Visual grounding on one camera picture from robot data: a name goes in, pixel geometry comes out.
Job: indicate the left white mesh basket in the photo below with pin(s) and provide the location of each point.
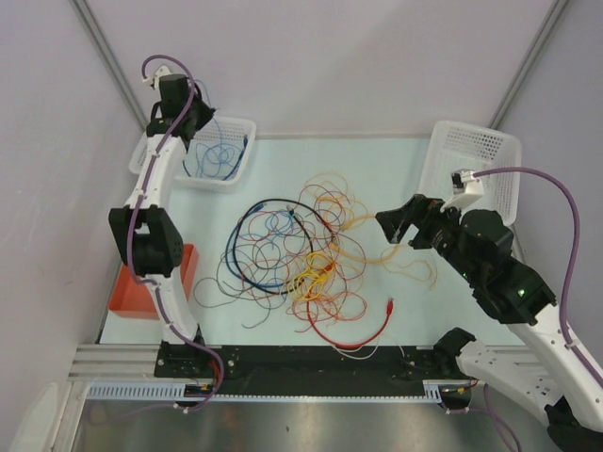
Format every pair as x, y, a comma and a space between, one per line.
214, 160

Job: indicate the white mesh basket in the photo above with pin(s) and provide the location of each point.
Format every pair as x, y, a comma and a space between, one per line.
460, 146
214, 160

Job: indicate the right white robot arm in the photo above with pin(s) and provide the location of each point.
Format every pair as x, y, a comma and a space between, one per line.
478, 246

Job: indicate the aluminium frame post right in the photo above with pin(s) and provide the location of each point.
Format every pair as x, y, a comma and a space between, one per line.
536, 49

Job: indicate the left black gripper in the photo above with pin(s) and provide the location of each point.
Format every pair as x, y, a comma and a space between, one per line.
205, 113

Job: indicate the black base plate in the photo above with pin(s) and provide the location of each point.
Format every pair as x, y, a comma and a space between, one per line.
317, 371

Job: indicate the aluminium frame post left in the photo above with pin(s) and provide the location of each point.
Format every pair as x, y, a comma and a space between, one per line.
102, 47

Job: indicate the right white mesh basket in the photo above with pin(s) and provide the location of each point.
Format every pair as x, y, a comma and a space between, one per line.
460, 146

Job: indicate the orange plastic bin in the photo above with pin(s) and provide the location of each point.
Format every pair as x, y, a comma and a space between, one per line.
131, 300

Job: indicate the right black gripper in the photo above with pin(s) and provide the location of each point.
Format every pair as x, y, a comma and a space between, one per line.
425, 211

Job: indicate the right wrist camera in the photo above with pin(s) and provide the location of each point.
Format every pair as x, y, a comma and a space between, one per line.
467, 189

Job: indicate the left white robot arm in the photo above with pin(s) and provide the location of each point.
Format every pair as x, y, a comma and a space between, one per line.
148, 241

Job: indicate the aluminium frame post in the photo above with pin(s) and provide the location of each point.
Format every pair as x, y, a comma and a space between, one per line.
102, 47
536, 49

